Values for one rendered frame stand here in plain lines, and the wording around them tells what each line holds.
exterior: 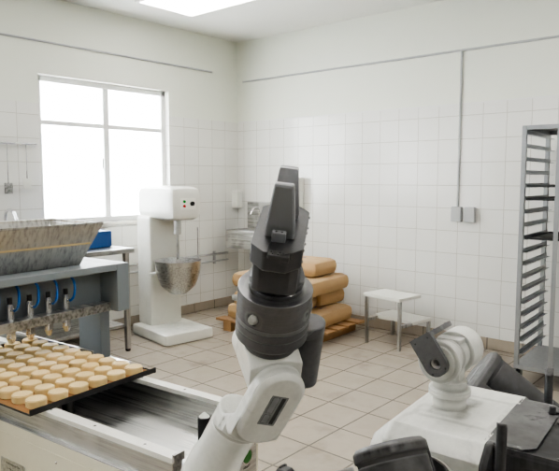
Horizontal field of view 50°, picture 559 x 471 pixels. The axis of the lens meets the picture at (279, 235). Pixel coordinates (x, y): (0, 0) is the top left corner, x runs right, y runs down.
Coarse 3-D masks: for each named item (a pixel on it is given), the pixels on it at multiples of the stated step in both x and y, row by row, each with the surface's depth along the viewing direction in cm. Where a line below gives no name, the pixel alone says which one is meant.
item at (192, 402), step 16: (0, 336) 214; (128, 384) 171; (144, 384) 167; (160, 384) 164; (176, 384) 164; (144, 400) 168; (160, 400) 164; (176, 400) 161; (192, 400) 157; (208, 400) 153
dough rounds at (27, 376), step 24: (0, 360) 180; (24, 360) 180; (48, 360) 182; (72, 360) 179; (96, 360) 181; (0, 384) 158; (24, 384) 158; (48, 384) 158; (72, 384) 158; (96, 384) 161; (24, 408) 146
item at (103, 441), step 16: (0, 416) 157; (16, 416) 153; (32, 416) 149; (48, 416) 144; (64, 416) 142; (48, 432) 145; (64, 432) 141; (80, 432) 138; (96, 432) 134; (112, 432) 133; (80, 448) 138; (96, 448) 135; (112, 448) 131; (128, 448) 128; (144, 448) 125; (160, 448) 125; (128, 464) 129; (144, 464) 126; (160, 464) 123; (176, 464) 122
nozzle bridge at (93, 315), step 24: (96, 264) 195; (120, 264) 199; (0, 288) 165; (24, 288) 180; (48, 288) 187; (72, 288) 194; (96, 288) 202; (120, 288) 199; (0, 312) 174; (24, 312) 181; (72, 312) 189; (96, 312) 196; (96, 336) 208
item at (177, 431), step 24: (72, 408) 158; (96, 408) 163; (120, 408) 163; (144, 408) 163; (168, 408) 163; (0, 432) 156; (24, 432) 149; (144, 432) 148; (168, 432) 148; (192, 432) 148; (0, 456) 157; (24, 456) 150; (48, 456) 144; (72, 456) 139; (96, 456) 135
